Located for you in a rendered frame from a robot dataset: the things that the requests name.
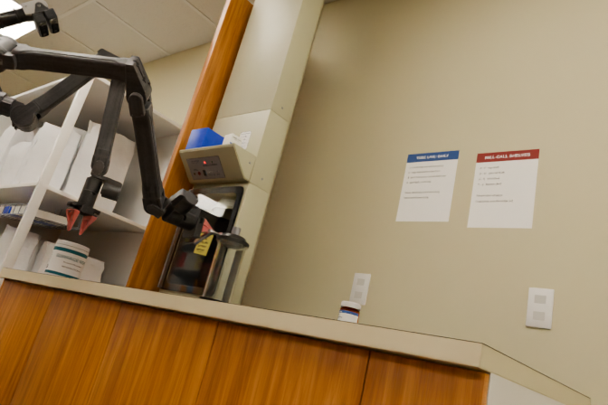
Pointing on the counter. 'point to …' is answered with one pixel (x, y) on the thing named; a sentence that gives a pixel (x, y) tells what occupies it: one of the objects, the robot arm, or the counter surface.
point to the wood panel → (155, 262)
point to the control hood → (229, 156)
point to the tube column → (280, 33)
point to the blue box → (204, 136)
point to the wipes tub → (67, 259)
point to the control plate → (205, 167)
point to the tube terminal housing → (261, 193)
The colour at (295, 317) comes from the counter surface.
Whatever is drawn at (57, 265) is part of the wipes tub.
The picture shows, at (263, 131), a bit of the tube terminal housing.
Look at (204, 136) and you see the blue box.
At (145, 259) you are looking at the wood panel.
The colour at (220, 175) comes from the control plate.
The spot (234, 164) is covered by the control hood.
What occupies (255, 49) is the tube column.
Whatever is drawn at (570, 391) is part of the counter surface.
